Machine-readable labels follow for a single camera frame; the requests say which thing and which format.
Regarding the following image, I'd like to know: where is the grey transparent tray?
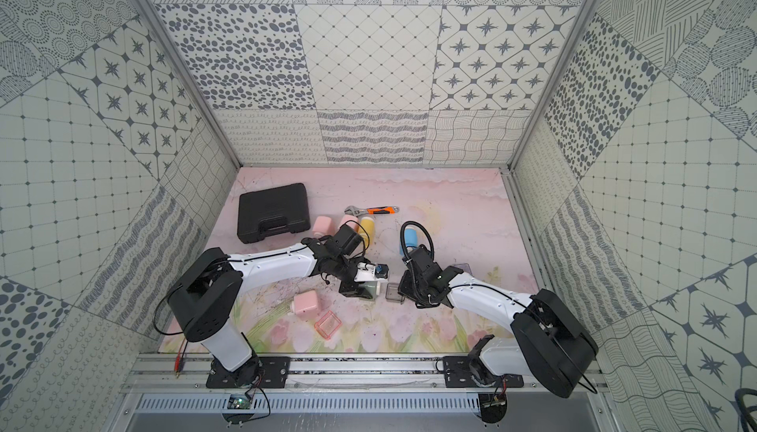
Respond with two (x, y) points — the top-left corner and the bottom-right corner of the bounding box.
(384, 283), (405, 304)

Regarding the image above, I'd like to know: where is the pink pencil sharpener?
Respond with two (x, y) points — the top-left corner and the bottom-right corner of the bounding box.
(313, 215), (334, 238)
(339, 214), (360, 233)
(291, 290), (321, 319)

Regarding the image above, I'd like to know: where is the blue pencil sharpener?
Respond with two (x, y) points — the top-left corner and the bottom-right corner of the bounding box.
(399, 226), (419, 256)

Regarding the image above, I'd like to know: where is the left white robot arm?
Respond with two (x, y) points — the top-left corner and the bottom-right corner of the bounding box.
(165, 231), (390, 374)

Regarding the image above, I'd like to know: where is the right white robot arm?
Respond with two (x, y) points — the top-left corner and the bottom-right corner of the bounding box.
(398, 245), (599, 398)

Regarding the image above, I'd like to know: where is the pink transparent tray near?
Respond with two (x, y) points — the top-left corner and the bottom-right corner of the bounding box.
(315, 311), (342, 340)

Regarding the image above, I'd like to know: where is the pink floral table mat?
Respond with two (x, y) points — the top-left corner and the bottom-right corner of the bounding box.
(208, 168), (538, 353)

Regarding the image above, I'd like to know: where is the black plastic tool case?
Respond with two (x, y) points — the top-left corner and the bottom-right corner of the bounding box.
(237, 183), (311, 244)

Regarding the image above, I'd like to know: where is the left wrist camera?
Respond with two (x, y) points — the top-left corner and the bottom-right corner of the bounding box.
(326, 224), (364, 258)

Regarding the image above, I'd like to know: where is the orange handled adjustable wrench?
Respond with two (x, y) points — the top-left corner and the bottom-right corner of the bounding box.
(344, 205), (399, 218)

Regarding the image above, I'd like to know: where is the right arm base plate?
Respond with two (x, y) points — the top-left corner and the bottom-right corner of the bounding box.
(442, 356), (524, 389)

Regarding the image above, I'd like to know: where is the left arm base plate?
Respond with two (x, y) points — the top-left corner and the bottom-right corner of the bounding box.
(205, 355), (291, 390)

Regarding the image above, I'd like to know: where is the aluminium mounting rail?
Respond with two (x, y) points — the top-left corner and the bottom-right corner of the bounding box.
(120, 351), (610, 395)

